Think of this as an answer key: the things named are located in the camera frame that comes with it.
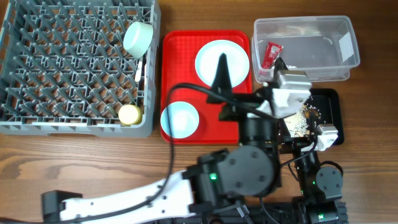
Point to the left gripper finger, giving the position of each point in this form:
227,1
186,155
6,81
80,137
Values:
279,66
222,82

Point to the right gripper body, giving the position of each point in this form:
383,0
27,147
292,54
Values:
295,145

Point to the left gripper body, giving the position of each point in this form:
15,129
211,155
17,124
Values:
236,107

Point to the white napkin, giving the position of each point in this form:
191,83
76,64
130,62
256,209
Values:
290,68

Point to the food scraps and rice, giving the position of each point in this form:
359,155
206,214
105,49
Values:
297,124

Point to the red ketchup packet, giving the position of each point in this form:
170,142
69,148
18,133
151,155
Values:
272,52

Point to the cream plastic spoon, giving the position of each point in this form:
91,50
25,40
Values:
138,73

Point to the green bowl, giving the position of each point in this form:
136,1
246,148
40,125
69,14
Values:
137,38

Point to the yellow plastic cup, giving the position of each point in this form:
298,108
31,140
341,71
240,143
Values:
130,114

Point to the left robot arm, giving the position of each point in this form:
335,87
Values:
218,180

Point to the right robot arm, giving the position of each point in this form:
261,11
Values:
320,182

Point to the black waste tray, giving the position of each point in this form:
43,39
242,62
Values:
327,101

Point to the grey dishwasher rack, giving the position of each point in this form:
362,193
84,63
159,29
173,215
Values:
64,68

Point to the light blue plate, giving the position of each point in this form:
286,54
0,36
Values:
207,59

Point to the clear plastic bin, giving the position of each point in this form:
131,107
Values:
324,47

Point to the light blue bowl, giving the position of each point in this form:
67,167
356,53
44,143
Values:
184,119

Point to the red serving tray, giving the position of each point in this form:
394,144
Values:
180,48

